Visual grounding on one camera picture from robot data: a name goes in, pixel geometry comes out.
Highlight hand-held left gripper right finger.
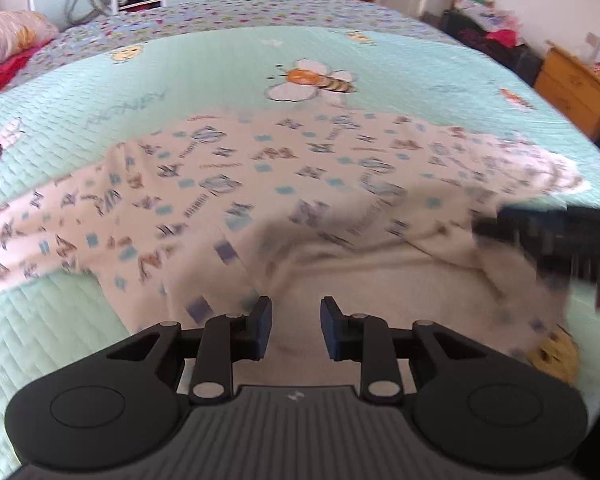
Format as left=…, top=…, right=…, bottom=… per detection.
left=320, top=296, right=487, bottom=406

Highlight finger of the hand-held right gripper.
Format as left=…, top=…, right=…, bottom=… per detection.
left=472, top=205, right=541, bottom=261

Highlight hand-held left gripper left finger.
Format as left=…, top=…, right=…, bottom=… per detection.
left=106, top=296, right=273, bottom=406

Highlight cream letter-print shirt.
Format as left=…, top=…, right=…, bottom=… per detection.
left=0, top=110, right=593, bottom=361

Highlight black chair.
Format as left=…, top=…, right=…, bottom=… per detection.
left=440, top=10, right=543, bottom=86

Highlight red cloth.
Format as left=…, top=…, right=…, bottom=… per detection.
left=485, top=30, right=518, bottom=51

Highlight white plastic bag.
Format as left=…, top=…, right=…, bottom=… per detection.
left=480, top=7, right=521, bottom=33

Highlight green white carton box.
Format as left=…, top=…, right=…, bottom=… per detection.
left=452, top=0, right=496, bottom=16

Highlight green bee-print quilt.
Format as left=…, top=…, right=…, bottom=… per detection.
left=0, top=25, right=600, bottom=466

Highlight red blanket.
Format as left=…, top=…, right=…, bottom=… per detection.
left=0, top=42, right=48, bottom=101

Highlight grey hoops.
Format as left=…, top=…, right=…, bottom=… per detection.
left=65, top=0, right=113, bottom=26

